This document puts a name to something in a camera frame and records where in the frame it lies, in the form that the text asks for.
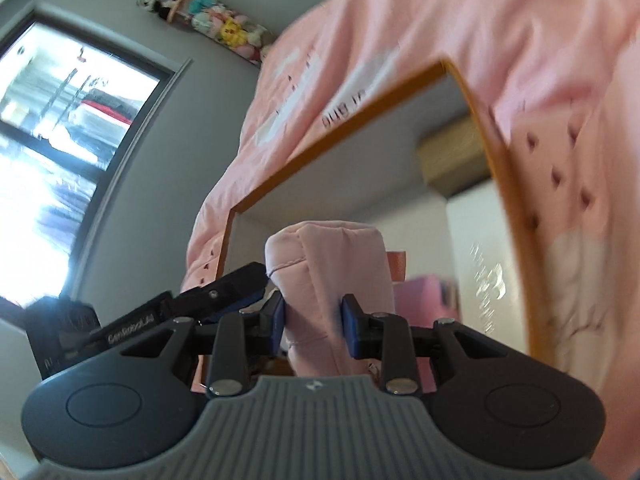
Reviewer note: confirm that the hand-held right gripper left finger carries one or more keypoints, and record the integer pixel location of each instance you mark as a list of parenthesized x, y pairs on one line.
[(278, 322)]

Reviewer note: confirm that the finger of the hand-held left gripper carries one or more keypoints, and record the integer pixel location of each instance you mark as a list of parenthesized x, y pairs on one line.
[(235, 285)]

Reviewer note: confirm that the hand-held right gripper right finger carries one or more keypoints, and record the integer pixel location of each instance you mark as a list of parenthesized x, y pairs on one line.
[(349, 328)]

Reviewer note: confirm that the pink fabric pouch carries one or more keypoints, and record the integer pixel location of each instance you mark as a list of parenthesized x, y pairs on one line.
[(325, 270)]

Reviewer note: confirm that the orange cardboard box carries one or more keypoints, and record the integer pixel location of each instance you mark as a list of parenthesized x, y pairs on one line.
[(380, 125)]

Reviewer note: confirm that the pink box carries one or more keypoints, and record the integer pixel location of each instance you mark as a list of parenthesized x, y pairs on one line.
[(425, 297)]

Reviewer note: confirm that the window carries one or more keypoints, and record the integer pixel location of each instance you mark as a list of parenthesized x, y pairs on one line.
[(65, 160)]

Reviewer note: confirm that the beige box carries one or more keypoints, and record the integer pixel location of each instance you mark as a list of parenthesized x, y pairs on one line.
[(452, 157)]

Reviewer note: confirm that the column of small plush toys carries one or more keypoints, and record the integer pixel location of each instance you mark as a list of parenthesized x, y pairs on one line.
[(225, 27)]

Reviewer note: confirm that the pink cloud printed blanket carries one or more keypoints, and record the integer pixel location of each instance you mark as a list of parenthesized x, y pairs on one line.
[(550, 60)]

